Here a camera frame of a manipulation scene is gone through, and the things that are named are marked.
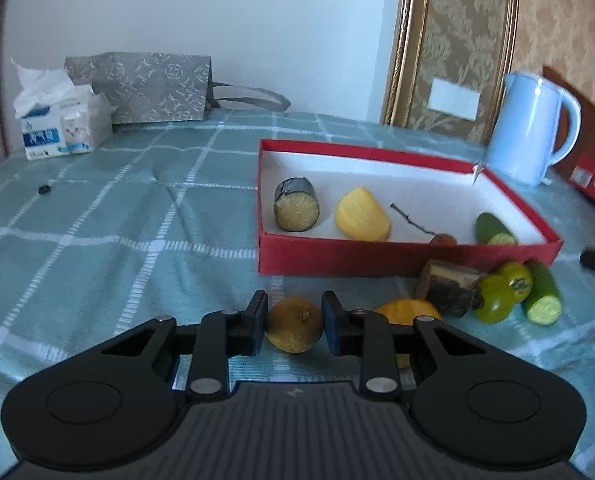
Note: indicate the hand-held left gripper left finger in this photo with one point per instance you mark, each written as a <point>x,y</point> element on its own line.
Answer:
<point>258,322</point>

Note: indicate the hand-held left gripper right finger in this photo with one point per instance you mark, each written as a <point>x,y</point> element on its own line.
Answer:
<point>331,322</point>

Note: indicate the round yellow-brown longan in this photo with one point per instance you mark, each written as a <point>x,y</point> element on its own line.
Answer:
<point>295,327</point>

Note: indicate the cucumber piece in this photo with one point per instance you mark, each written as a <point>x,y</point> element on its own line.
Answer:
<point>495,230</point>
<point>542,292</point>

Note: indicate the yellow ribbed fruit piece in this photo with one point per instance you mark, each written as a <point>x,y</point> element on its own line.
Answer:
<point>402,307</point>
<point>362,215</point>

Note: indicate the round green fruit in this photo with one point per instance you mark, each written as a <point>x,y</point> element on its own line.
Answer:
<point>492,302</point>
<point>517,280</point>

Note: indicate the brown longan with twig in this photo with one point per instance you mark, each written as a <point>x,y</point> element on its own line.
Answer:
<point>443,239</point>

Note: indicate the red shallow cardboard box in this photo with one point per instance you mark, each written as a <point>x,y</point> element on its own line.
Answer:
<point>402,185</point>

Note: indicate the light blue electric kettle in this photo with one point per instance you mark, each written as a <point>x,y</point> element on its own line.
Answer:
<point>522,130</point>

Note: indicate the green checked tablecloth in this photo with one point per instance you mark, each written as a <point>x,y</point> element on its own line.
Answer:
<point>102,260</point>

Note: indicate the grey patterned gift bag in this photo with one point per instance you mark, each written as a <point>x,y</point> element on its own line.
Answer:
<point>142,85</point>

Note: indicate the white tissue pack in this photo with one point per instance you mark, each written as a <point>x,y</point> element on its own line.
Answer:
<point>62,130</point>

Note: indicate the white wall switch panel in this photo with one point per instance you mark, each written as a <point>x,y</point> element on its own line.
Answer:
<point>452,97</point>

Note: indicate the gold ornate wall frame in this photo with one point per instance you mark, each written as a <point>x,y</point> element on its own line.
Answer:
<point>407,35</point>

